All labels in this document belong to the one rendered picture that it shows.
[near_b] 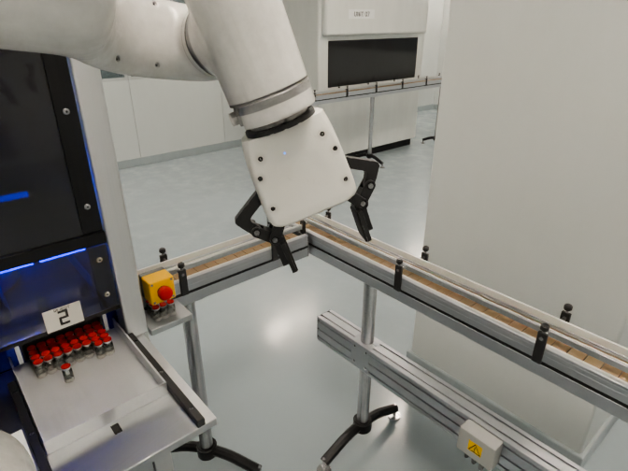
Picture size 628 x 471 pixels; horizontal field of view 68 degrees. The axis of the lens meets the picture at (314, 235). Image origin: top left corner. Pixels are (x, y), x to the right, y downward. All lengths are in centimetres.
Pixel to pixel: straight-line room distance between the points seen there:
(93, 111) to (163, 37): 67
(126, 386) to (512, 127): 151
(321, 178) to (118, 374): 93
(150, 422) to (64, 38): 90
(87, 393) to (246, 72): 97
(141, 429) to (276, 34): 90
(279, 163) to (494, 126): 150
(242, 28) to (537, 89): 148
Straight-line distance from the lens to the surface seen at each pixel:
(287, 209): 49
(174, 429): 113
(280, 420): 232
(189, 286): 155
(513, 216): 195
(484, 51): 193
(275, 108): 45
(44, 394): 131
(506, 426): 165
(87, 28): 40
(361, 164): 52
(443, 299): 144
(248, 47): 44
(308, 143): 47
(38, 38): 40
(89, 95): 117
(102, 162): 120
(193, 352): 174
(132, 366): 131
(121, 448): 113
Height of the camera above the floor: 168
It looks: 25 degrees down
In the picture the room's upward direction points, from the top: straight up
